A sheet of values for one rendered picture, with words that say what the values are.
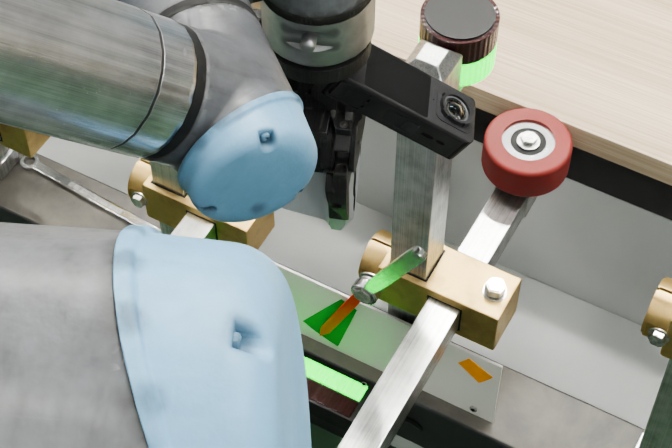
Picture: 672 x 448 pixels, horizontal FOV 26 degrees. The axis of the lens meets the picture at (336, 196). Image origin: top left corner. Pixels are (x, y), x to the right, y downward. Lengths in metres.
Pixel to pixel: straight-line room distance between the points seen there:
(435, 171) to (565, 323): 0.45
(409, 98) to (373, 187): 0.59
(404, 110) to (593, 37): 0.45
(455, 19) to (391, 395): 0.32
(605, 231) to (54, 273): 1.08
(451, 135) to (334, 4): 0.16
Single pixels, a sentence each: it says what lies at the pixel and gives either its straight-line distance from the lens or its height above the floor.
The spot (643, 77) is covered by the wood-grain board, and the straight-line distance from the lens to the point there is 1.40.
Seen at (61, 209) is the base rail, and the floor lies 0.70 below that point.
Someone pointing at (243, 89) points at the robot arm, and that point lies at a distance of 0.76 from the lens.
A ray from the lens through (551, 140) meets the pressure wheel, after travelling 1.32.
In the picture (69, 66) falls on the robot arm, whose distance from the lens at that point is 0.70.
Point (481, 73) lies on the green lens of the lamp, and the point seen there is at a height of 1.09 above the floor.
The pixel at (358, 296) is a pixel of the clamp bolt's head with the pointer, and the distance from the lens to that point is 1.28.
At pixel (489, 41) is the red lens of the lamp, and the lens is 1.10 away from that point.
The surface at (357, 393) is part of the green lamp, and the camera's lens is 1.39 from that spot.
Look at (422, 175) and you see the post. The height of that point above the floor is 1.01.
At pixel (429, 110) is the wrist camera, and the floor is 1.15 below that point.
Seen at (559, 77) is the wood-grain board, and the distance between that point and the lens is 1.38.
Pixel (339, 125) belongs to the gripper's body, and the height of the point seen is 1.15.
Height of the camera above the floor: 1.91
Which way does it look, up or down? 52 degrees down
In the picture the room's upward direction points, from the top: straight up
